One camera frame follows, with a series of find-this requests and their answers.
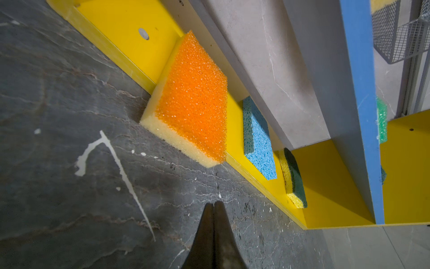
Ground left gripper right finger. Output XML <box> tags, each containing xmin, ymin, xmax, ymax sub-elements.
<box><xmin>214</xmin><ymin>201</ymin><xmax>247</xmax><ymax>269</ymax></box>

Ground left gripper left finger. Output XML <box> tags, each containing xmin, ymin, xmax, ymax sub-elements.
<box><xmin>182</xmin><ymin>204</ymin><xmax>215</xmax><ymax>269</ymax></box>

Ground dark green sponge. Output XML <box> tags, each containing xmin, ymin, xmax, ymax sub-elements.
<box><xmin>381</xmin><ymin>167</ymin><xmax>387</xmax><ymax>184</ymax></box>
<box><xmin>278</xmin><ymin>148</ymin><xmax>307</xmax><ymax>208</ymax></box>

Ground blue sponge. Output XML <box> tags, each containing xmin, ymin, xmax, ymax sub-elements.
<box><xmin>243</xmin><ymin>96</ymin><xmax>277</xmax><ymax>180</ymax></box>

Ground orange sponge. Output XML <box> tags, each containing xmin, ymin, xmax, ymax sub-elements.
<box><xmin>140</xmin><ymin>31</ymin><xmax>228</xmax><ymax>168</ymax></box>

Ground bright green sponge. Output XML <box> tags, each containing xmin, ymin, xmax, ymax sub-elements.
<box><xmin>376</xmin><ymin>97</ymin><xmax>387</xmax><ymax>144</ymax></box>

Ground yellow shelf pink blue boards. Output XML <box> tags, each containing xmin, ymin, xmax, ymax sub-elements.
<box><xmin>49</xmin><ymin>1</ymin><xmax>430</xmax><ymax>229</ymax></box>

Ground metal mesh basket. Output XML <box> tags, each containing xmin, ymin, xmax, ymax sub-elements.
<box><xmin>372</xmin><ymin>1</ymin><xmax>430</xmax><ymax>65</ymax></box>

